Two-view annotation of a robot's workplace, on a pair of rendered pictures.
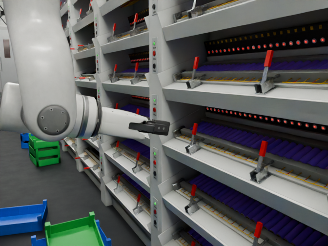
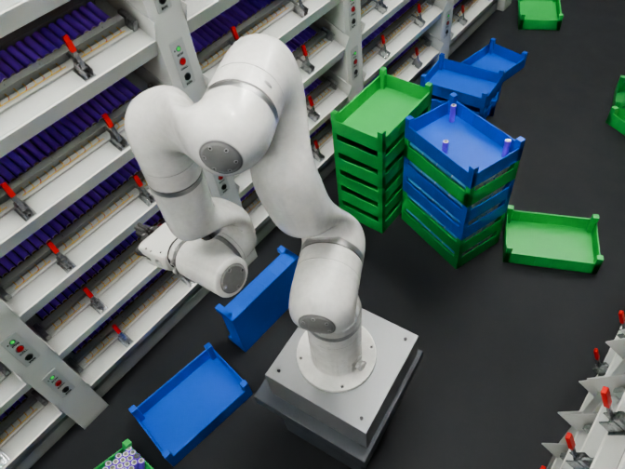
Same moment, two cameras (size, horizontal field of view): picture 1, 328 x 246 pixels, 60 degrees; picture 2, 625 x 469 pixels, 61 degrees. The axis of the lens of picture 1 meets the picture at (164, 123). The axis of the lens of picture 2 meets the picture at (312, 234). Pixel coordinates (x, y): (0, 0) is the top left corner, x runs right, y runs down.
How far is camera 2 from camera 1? 1.28 m
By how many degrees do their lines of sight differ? 92
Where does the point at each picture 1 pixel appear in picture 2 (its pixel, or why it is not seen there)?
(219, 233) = (139, 273)
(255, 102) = (126, 156)
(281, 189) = not seen: hidden behind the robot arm
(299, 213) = not seen: hidden behind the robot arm
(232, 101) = (101, 175)
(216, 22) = (36, 127)
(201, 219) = (117, 293)
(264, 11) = (95, 89)
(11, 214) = not seen: outside the picture
